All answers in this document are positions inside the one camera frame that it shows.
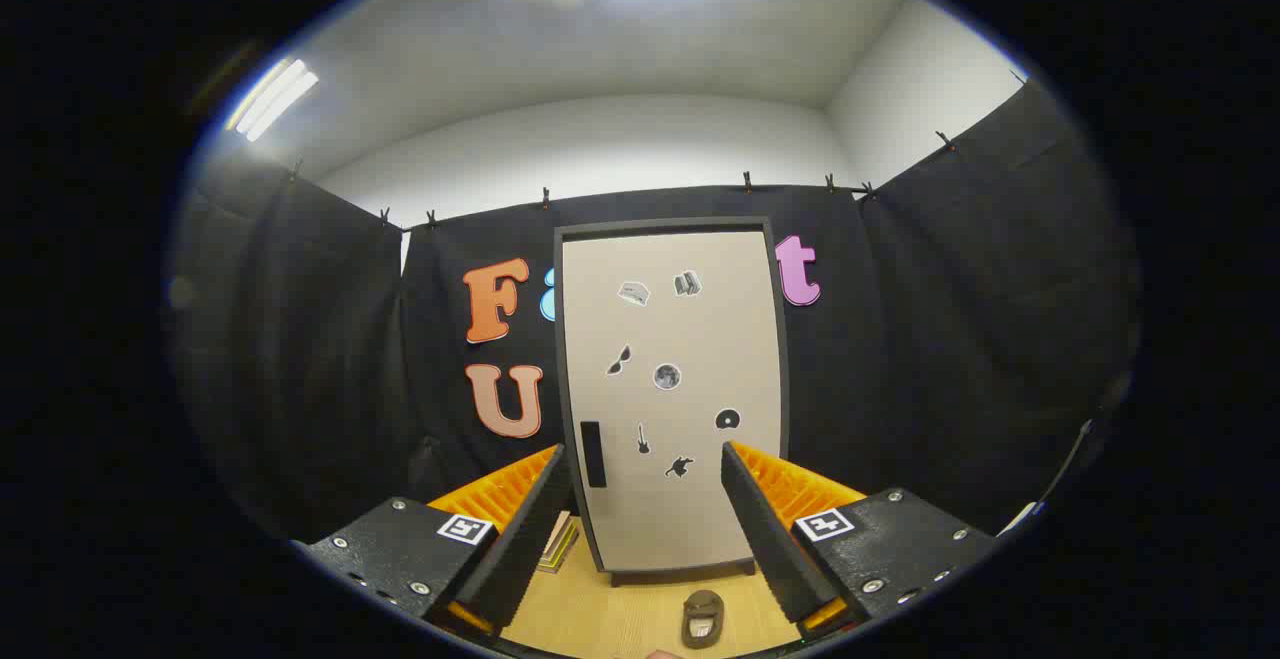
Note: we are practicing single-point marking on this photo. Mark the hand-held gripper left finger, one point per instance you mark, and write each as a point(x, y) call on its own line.
point(525, 539)

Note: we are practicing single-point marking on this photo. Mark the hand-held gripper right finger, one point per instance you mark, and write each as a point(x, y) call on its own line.
point(770, 539)

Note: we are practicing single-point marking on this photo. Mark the brown fuzzy shoe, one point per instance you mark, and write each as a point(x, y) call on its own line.
point(703, 604)

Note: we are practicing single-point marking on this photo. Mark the beige shoe cabinet door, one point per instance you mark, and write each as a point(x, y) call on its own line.
point(680, 329)

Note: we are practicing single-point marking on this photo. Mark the dark grey shoe cabinet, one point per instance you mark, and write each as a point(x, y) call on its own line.
point(660, 225)

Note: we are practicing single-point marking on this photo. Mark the white book yellow edge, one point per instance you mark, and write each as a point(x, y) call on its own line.
point(564, 557)

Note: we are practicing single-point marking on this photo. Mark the black backdrop cloth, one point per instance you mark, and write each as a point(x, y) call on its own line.
point(300, 359)

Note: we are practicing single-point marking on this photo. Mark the row of black cloth clips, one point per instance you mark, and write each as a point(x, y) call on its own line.
point(746, 180)

